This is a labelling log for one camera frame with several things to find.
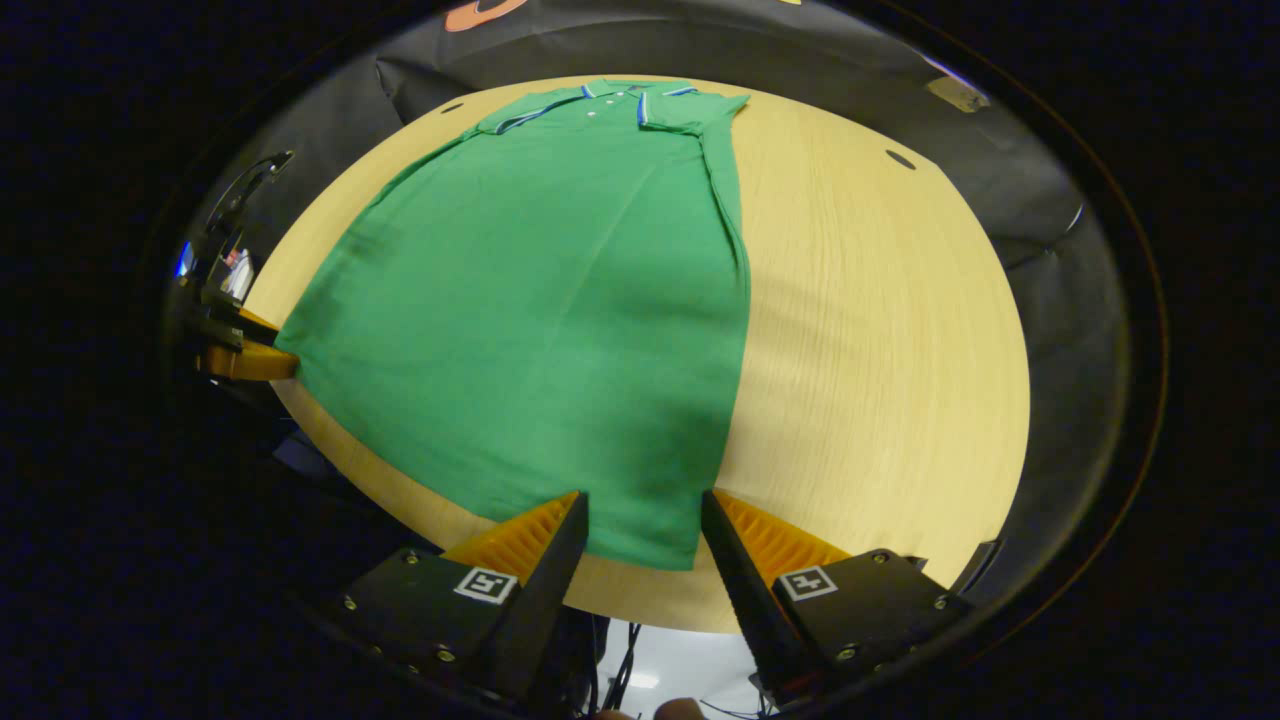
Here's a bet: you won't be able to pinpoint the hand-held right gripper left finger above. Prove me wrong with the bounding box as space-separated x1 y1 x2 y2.
335 489 591 706

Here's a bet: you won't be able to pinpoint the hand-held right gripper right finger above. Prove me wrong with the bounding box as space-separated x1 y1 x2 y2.
700 488 976 706

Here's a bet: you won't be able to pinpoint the green T-shirt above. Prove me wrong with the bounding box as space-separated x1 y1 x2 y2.
274 78 753 572

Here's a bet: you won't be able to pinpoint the black cables under table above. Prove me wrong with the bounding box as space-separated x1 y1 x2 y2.
597 618 643 713

